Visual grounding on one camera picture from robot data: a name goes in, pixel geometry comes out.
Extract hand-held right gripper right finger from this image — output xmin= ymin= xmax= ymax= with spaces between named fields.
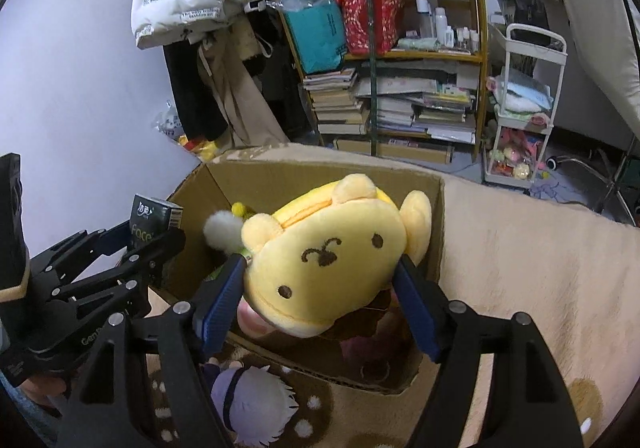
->
xmin=391 ymin=255 xmax=586 ymax=448

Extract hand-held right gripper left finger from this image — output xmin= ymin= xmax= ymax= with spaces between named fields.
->
xmin=55 ymin=255 xmax=248 ymax=448

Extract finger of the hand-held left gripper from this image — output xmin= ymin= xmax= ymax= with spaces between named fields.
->
xmin=27 ymin=220 xmax=137 ymax=289
xmin=55 ymin=228 xmax=187 ymax=313

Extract pink pig cube plush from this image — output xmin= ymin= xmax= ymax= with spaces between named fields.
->
xmin=237 ymin=300 xmax=281 ymax=336

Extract black tissue packet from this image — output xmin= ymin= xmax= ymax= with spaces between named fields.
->
xmin=129 ymin=194 xmax=183 ymax=251

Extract pink fuzzy bear plush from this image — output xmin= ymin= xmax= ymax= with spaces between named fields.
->
xmin=340 ymin=290 xmax=418 ymax=371

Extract yellow bear plush toy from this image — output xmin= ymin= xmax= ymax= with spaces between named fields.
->
xmin=240 ymin=173 xmax=433 ymax=341

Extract cardboard box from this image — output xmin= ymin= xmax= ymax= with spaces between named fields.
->
xmin=150 ymin=160 xmax=446 ymax=396

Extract person's left hand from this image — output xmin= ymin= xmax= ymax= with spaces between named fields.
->
xmin=22 ymin=370 xmax=73 ymax=406

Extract blue denim cloth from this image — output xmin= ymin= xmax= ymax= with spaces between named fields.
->
xmin=0 ymin=368 xmax=63 ymax=448

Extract white-haired doll plush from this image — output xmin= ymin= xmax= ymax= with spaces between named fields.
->
xmin=202 ymin=355 xmax=301 ymax=448

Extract plastic bag of toys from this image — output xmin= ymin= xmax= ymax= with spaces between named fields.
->
xmin=155 ymin=100 xmax=221 ymax=163

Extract flat brown carton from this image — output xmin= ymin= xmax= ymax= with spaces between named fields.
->
xmin=332 ymin=138 xmax=453 ymax=165

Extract black hanging trousers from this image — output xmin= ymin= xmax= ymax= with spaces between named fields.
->
xmin=162 ymin=40 xmax=228 ymax=141

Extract beige hanging trousers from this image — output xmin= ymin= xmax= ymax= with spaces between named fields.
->
xmin=197 ymin=22 xmax=291 ymax=149

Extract dark hanging coat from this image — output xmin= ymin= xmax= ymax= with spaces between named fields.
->
xmin=245 ymin=12 xmax=313 ymax=143

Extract pile of books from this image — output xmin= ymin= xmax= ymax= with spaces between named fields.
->
xmin=301 ymin=60 xmax=481 ymax=146

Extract dark green pole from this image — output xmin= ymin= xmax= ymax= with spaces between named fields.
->
xmin=362 ymin=0 xmax=381 ymax=156

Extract white trolley cart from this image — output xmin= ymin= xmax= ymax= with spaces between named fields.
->
xmin=482 ymin=22 xmax=568 ymax=189

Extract wooden shelf unit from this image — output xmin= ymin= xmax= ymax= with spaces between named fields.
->
xmin=252 ymin=0 xmax=488 ymax=163

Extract pale green cloth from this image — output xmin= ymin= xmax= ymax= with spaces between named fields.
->
xmin=397 ymin=36 xmax=441 ymax=52

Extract teal shopping bag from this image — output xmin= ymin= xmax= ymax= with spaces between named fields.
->
xmin=280 ymin=0 xmax=348 ymax=73

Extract group of cosmetic bottles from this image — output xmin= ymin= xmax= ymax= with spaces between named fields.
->
xmin=407 ymin=0 xmax=482 ymax=53

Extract red gift bag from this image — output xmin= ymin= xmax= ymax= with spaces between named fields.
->
xmin=335 ymin=0 xmax=408 ymax=55

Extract white padded swivel chair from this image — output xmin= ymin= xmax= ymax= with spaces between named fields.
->
xmin=520 ymin=0 xmax=640 ymax=229

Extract black bag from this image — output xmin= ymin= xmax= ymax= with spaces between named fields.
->
xmin=496 ymin=0 xmax=551 ymax=46

